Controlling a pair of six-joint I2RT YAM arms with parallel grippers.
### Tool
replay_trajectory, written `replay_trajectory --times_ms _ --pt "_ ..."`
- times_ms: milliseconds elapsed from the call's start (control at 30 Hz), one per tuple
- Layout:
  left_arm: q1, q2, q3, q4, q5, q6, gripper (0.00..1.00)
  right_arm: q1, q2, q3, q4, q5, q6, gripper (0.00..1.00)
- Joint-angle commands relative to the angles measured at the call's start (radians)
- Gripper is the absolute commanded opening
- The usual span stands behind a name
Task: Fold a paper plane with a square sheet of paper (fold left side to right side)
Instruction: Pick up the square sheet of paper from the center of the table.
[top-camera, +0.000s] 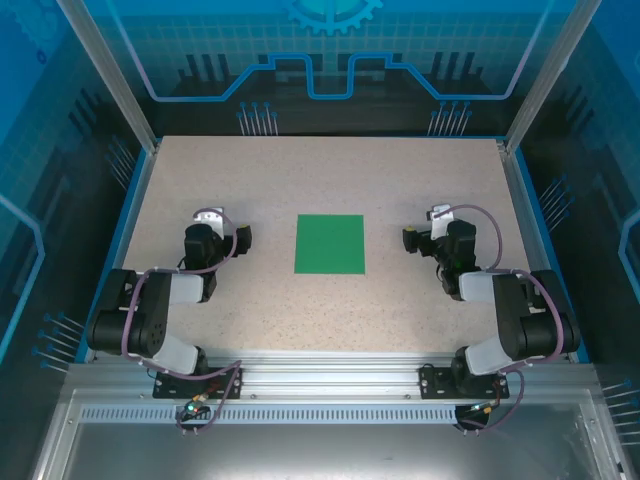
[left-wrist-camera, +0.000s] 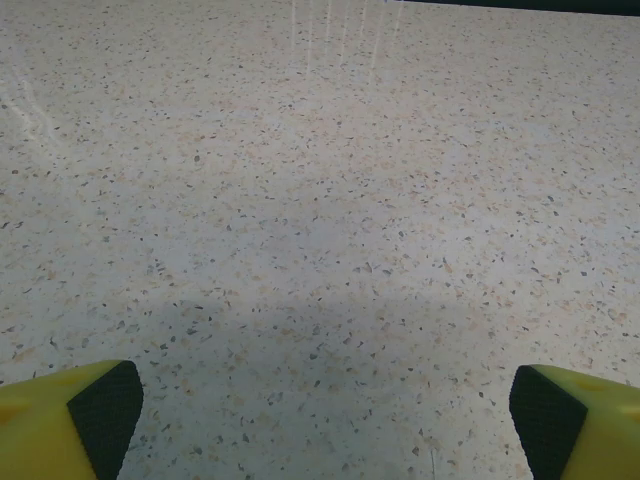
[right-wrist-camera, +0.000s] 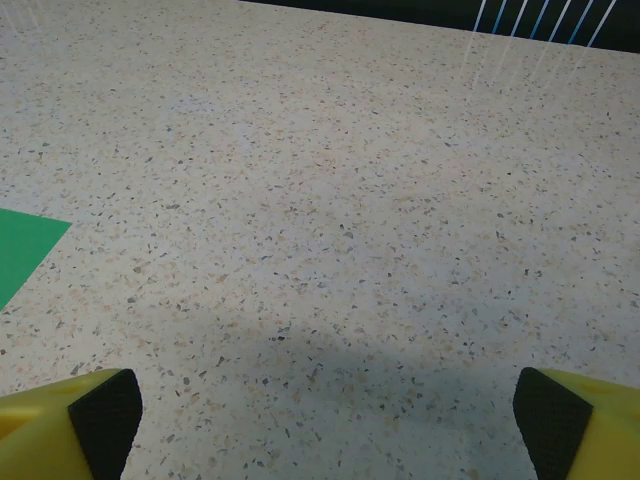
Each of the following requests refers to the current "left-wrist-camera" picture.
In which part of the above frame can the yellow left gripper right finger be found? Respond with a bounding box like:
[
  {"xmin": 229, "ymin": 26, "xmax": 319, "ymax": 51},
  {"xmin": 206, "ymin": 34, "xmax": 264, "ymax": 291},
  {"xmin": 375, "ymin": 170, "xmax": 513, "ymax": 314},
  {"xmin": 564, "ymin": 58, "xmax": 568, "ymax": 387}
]
[{"xmin": 508, "ymin": 364, "xmax": 640, "ymax": 480}]

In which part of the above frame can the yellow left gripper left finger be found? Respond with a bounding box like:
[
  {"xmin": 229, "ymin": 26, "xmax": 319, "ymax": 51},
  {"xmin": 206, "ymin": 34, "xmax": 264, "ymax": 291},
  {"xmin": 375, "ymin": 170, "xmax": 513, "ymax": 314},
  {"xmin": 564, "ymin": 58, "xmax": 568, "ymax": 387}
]
[{"xmin": 0, "ymin": 359, "xmax": 145, "ymax": 480}]

